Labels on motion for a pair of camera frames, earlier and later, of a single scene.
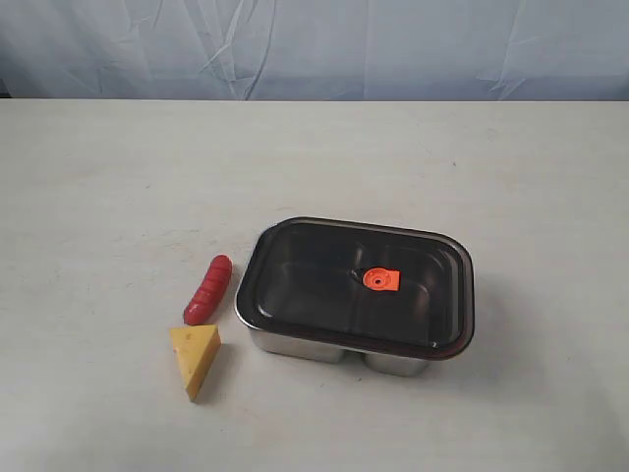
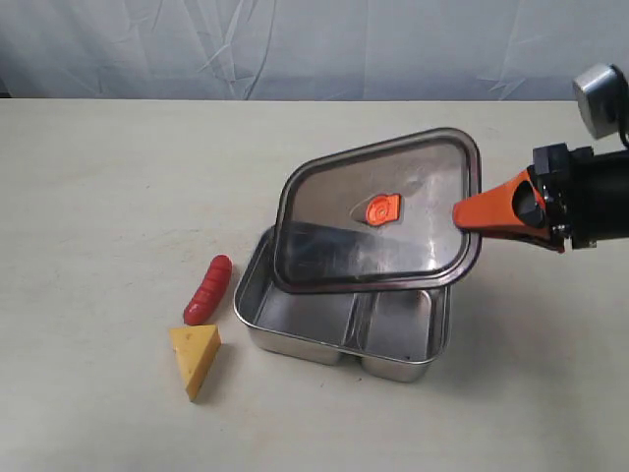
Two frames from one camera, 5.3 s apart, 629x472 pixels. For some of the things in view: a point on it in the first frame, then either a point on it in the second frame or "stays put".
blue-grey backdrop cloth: [407, 50] stays put
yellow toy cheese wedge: [196, 348] stays put
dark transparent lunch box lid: [361, 285] to [376, 213]
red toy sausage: [203, 304] stays put
